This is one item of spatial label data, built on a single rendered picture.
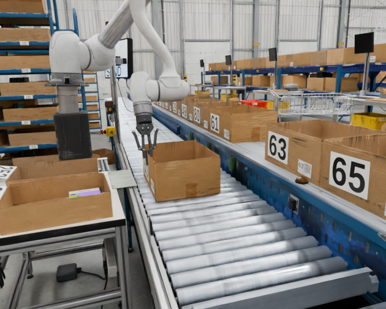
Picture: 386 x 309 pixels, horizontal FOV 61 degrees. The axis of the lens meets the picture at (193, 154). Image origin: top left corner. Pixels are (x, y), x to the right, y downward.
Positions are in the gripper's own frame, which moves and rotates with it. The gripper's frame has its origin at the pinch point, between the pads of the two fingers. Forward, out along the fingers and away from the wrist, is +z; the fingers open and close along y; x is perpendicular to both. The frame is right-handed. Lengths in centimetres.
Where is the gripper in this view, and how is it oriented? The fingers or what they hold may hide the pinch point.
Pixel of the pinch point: (147, 157)
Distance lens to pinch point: 154.0
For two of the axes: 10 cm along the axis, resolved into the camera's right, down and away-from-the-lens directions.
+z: 1.2, 9.9, -0.9
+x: 2.5, -1.2, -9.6
